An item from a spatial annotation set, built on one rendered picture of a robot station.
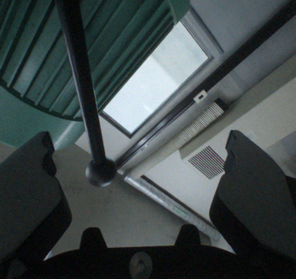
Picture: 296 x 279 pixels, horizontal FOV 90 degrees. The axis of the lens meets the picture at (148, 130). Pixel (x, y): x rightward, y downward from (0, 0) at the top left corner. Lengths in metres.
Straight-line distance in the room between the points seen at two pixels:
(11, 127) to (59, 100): 0.08
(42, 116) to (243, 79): 1.81
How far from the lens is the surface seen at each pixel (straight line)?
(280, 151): 2.62
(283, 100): 1.80
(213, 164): 1.87
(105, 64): 0.20
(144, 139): 1.79
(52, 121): 0.24
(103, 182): 0.17
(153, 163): 1.87
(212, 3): 1.72
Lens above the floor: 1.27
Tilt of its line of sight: 20 degrees up
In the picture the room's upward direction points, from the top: 132 degrees counter-clockwise
